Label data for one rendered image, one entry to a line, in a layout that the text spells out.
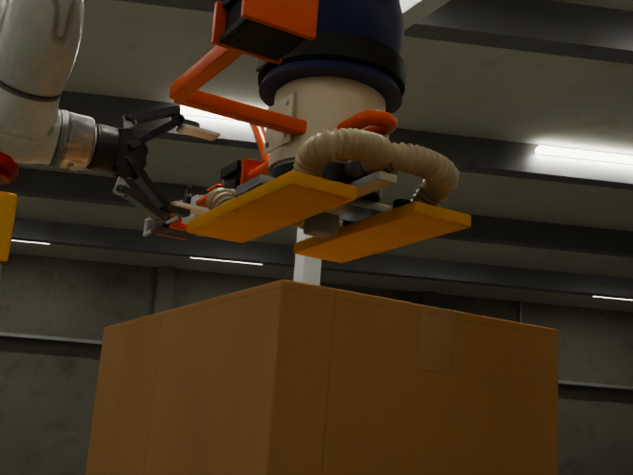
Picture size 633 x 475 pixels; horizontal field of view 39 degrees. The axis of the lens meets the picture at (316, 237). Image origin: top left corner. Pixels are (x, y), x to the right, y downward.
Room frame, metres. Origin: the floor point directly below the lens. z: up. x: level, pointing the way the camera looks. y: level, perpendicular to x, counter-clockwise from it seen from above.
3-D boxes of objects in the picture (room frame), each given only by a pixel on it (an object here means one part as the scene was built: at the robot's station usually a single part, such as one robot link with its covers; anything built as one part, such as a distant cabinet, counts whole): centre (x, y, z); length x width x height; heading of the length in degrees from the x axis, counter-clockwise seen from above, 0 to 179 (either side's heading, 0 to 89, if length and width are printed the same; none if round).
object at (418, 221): (1.32, -0.09, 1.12); 0.34 x 0.10 x 0.05; 29
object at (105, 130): (1.38, 0.33, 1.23); 0.09 x 0.07 x 0.08; 119
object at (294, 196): (1.23, 0.08, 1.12); 0.34 x 0.10 x 0.05; 29
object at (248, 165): (1.49, 0.12, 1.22); 0.10 x 0.08 x 0.06; 119
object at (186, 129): (1.44, 0.22, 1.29); 0.07 x 0.03 x 0.01; 119
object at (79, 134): (1.34, 0.40, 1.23); 0.09 x 0.06 x 0.09; 29
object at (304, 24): (0.89, 0.07, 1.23); 0.09 x 0.08 x 0.05; 119
